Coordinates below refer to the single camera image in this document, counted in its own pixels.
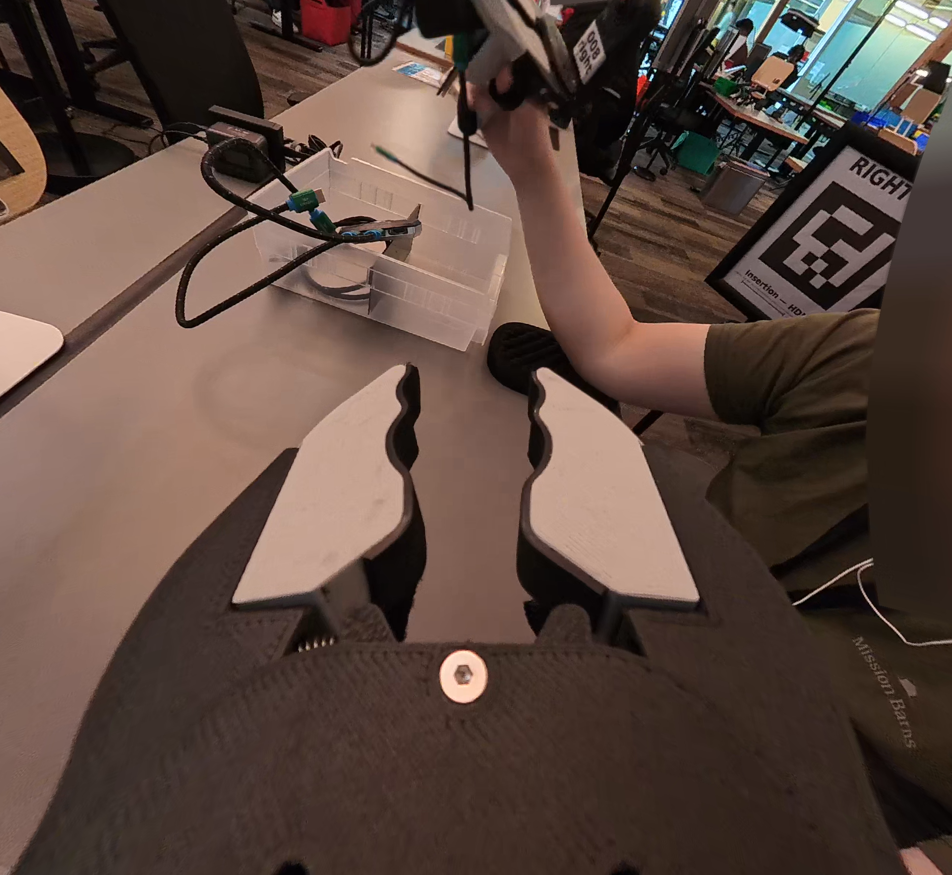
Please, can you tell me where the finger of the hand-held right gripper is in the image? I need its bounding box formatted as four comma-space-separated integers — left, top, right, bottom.
469, 0, 580, 100
466, 34, 523, 85

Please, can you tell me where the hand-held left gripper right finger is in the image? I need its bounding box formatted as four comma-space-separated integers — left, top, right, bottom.
517, 367, 702, 608

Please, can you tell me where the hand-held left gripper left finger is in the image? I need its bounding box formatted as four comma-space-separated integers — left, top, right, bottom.
232, 363, 428, 608

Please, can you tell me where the black cable with green plugs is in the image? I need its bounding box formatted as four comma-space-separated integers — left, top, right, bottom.
372, 27, 478, 214

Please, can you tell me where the black hub pigtail cable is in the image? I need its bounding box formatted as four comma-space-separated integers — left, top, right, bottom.
350, 0, 417, 66

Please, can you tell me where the silver hdmi switch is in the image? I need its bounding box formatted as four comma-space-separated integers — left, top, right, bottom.
338, 218, 423, 245

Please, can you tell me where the clear plastic bin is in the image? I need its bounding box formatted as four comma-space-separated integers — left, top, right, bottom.
249, 149, 513, 351

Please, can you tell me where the person's right hand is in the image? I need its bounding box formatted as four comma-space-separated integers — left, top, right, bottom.
475, 67, 575, 173

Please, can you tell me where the black office chair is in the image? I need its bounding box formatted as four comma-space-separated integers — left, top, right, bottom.
576, 64, 674, 184

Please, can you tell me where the green storage bin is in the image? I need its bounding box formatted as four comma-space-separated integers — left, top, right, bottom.
673, 131, 718, 177

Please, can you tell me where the red bag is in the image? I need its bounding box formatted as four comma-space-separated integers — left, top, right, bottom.
299, 0, 352, 46

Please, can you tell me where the black ribbed wrist rest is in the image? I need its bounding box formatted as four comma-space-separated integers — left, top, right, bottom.
487, 322, 622, 415

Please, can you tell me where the grey trash can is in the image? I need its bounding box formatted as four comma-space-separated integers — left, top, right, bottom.
703, 159, 767, 215

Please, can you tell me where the black power adapter box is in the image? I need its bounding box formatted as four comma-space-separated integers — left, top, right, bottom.
207, 105, 285, 183

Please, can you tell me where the framed black white marker sign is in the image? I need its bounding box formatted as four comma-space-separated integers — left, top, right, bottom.
705, 122, 919, 321

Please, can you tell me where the acrylic sign holder wooden board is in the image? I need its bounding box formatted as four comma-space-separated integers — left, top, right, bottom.
0, 90, 48, 221

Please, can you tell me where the thin dark cable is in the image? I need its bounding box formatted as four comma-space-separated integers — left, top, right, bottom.
301, 261, 373, 302

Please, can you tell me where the thin white cord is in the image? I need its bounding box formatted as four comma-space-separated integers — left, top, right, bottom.
792, 559, 952, 645

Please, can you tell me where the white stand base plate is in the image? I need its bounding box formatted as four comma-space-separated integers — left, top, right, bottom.
0, 311, 65, 400

